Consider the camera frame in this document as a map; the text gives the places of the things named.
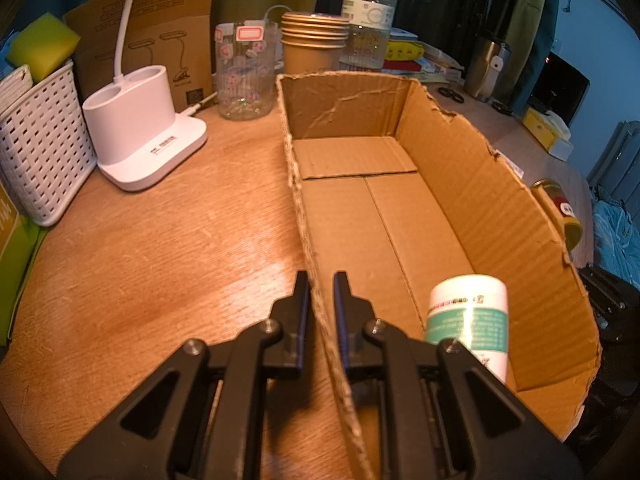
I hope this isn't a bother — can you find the brown lamp packaging box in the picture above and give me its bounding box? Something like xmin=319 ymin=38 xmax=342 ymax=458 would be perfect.
xmin=62 ymin=0 xmax=219 ymax=113

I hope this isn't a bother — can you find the lamp power cable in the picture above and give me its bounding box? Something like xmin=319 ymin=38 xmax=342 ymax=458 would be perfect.
xmin=175 ymin=91 xmax=219 ymax=117

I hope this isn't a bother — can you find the brown cardboard box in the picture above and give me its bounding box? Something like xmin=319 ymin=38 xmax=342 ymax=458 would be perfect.
xmin=275 ymin=72 xmax=603 ymax=480

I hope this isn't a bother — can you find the white desk lamp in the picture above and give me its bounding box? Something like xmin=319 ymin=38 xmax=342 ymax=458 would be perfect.
xmin=81 ymin=0 xmax=209 ymax=192

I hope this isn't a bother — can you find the green hanging garment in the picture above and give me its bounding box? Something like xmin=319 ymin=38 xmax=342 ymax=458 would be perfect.
xmin=502 ymin=0 xmax=561 ymax=106

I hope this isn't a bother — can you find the steel tumbler with tag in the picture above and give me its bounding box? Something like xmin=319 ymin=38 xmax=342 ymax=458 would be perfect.
xmin=464 ymin=35 xmax=512 ymax=103

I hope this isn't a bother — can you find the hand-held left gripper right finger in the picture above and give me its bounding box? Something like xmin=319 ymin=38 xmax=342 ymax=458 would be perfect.
xmin=333 ymin=271 xmax=583 ymax=480

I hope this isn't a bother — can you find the red and gold can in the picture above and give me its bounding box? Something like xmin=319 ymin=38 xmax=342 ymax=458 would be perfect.
xmin=530 ymin=178 xmax=585 ymax=252

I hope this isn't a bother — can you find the white woven plastic basket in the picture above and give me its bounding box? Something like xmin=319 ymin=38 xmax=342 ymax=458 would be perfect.
xmin=0 ymin=60 xmax=98 ymax=227

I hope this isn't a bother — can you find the yellow tissue box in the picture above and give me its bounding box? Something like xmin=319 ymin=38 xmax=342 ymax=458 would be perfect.
xmin=521 ymin=107 xmax=573 ymax=162

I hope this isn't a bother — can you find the white medicine box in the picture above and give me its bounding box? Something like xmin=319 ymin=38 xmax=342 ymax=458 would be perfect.
xmin=420 ymin=42 xmax=463 ymax=78

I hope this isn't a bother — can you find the glass cup with pink flowers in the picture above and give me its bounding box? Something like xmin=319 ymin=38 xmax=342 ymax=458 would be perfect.
xmin=215 ymin=21 xmax=281 ymax=121

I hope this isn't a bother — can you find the black monitor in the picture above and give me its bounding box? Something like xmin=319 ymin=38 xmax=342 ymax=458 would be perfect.
xmin=530 ymin=52 xmax=591 ymax=126

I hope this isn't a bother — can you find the green carton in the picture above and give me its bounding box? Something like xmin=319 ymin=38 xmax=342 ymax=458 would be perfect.
xmin=0 ymin=180 xmax=48 ymax=346

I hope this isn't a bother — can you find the white charging cable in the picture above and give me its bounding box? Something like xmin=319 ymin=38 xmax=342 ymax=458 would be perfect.
xmin=262 ymin=5 xmax=296 ymax=26

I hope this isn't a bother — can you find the stack of brown paper cups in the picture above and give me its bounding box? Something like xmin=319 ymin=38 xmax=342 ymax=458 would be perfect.
xmin=280 ymin=11 xmax=351 ymax=76

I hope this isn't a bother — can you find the clear plastic water bottle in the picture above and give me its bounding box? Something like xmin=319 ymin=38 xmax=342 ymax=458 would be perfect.
xmin=340 ymin=0 xmax=402 ymax=72

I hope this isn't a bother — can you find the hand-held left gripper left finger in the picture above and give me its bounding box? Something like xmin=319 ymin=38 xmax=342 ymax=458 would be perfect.
xmin=56 ymin=270 xmax=316 ymax=480

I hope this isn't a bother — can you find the white bottle with green label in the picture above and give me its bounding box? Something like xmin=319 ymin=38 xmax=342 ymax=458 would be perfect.
xmin=424 ymin=274 xmax=510 ymax=383

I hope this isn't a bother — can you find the yellow-green sponge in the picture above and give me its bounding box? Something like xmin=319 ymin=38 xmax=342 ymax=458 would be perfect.
xmin=7 ymin=12 xmax=82 ymax=78

